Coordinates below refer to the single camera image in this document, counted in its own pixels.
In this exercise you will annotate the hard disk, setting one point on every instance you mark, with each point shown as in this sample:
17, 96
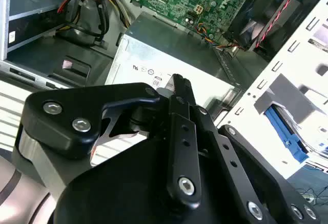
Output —
294, 144

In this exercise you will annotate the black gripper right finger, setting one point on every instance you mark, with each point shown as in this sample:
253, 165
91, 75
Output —
225, 157

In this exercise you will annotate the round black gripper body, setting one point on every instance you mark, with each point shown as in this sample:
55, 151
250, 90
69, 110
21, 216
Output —
123, 185

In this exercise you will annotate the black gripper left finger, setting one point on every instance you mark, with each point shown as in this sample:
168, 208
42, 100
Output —
64, 121

